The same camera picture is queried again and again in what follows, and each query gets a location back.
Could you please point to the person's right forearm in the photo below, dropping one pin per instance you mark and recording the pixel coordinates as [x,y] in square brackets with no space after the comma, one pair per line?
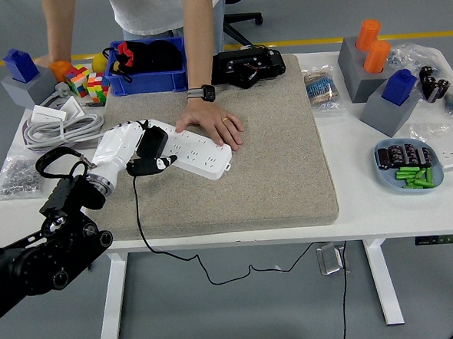
[60,24]

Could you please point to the large grey block holder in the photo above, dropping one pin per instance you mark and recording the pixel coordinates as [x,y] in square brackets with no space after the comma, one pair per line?
[354,73]

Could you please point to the orange plastic cup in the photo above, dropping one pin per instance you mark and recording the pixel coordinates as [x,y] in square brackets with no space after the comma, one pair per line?
[60,70]

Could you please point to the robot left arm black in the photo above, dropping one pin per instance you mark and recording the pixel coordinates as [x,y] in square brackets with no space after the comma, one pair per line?
[36,262]

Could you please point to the multicoloured puzzle cube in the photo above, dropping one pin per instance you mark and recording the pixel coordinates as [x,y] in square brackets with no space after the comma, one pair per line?
[98,88]
[76,80]

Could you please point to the blue plastic block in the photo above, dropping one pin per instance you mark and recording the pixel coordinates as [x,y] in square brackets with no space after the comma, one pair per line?
[398,88]
[20,66]

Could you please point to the white power strip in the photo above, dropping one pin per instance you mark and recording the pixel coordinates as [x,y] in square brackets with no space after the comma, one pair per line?
[206,159]

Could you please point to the black fabric pouch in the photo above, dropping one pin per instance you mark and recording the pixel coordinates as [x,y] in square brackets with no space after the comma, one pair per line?
[159,56]

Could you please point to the white socket box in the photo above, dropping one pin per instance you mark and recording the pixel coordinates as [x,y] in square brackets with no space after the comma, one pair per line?
[49,114]

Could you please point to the light blue plate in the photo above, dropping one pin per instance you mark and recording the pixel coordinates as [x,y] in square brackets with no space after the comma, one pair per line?
[389,178]

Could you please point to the table height control panel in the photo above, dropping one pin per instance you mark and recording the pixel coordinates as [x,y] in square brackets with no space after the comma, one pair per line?
[446,239]

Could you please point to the black plug adapter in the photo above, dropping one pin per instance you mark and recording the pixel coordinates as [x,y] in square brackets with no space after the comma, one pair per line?
[153,141]

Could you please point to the white table leg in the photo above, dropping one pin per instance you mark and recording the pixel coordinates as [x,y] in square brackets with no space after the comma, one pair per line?
[114,299]
[384,283]

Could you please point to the clear plastic bracket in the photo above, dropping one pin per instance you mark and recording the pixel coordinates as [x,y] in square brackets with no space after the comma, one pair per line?
[330,259]

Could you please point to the person's right hand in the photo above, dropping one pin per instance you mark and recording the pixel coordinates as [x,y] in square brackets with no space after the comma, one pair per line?
[46,60]

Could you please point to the person's left hand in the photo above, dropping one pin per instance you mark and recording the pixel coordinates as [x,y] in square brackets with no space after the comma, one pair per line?
[210,118]

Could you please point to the person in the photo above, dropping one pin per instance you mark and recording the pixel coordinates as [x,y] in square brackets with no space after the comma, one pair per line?
[151,12]

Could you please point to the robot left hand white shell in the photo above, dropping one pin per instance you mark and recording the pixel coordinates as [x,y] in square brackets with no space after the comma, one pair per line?
[115,149]

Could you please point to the yellow ball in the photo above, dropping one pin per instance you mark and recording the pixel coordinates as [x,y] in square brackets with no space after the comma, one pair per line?
[98,63]

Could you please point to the grey-brown mat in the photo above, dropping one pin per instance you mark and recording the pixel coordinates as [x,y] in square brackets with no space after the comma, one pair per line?
[249,168]

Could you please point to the crumpled clear plastic bag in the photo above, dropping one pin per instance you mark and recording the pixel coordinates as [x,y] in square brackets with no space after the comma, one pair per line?
[412,56]

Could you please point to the small grey block holder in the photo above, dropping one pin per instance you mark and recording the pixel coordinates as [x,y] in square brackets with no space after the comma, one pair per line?
[34,91]
[389,117]

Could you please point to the orange plastic cylinder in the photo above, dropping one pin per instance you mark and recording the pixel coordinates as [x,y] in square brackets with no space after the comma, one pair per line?
[368,34]
[377,56]

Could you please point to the small dark metal tool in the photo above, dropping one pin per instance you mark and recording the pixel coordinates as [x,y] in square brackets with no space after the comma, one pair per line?
[94,104]

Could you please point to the black mechanical module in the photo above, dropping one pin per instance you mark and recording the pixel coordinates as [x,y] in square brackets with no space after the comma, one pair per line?
[245,66]

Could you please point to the black office chair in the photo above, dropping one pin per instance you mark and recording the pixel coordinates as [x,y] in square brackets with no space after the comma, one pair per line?
[240,19]

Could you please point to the green battery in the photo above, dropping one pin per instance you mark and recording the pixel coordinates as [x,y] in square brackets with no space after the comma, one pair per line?
[429,175]
[410,169]
[424,183]
[406,174]
[410,186]
[421,173]

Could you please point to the blue plastic bin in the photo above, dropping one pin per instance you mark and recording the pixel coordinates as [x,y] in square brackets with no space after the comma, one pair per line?
[148,84]

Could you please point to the black cylindrical capacitor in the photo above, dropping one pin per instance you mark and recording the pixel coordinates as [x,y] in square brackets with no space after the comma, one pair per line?
[441,89]
[426,80]
[396,155]
[384,158]
[411,153]
[425,156]

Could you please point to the clear bag of screws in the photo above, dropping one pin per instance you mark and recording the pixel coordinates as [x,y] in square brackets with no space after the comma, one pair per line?
[17,178]

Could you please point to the white square panel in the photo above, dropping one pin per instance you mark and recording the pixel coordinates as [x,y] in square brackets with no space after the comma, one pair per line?
[72,107]

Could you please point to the black wristwatch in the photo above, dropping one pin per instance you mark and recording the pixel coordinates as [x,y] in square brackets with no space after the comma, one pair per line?
[202,93]

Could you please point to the clear bag of resistors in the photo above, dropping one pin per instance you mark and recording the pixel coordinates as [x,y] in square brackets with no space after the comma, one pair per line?
[322,88]

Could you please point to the person's left forearm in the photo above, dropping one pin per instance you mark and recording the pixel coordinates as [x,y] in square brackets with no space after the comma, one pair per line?
[200,36]

